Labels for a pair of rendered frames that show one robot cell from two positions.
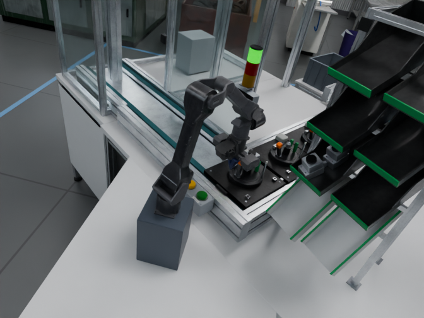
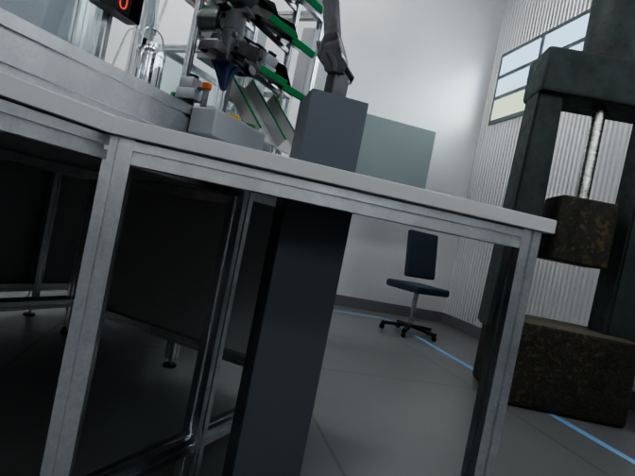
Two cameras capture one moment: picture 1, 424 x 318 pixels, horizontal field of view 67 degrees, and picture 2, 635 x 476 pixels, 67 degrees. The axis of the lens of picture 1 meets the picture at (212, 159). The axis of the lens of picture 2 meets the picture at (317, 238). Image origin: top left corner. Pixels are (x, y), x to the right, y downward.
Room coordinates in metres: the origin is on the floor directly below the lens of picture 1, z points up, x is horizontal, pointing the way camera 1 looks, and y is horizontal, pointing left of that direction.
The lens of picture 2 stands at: (1.01, 1.23, 0.73)
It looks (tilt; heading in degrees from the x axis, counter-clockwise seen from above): 0 degrees down; 251
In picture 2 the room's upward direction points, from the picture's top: 11 degrees clockwise
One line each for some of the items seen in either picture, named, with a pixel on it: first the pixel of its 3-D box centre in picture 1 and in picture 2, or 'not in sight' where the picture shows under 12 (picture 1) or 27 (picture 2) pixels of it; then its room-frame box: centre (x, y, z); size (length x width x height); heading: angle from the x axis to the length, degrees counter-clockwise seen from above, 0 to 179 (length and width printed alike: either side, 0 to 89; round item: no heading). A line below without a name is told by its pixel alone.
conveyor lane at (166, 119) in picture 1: (200, 147); not in sight; (1.21, 0.06, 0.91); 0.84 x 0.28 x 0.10; 48
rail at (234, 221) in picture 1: (173, 161); (151, 112); (1.07, 0.16, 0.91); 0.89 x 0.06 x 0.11; 48
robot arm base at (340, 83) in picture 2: (168, 202); (335, 90); (0.66, 0.10, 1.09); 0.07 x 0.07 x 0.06; 85
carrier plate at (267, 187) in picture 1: (245, 178); not in sight; (0.99, -0.15, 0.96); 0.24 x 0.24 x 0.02; 48
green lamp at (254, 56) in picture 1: (254, 54); not in sight; (1.21, -0.08, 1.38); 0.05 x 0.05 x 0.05
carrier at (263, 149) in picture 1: (287, 149); not in sight; (1.18, -0.32, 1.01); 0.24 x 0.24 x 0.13; 48
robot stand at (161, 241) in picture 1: (164, 229); (325, 142); (0.66, 0.11, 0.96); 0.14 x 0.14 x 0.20; 85
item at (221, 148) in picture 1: (227, 149); (248, 50); (0.87, -0.04, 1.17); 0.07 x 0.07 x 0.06; 45
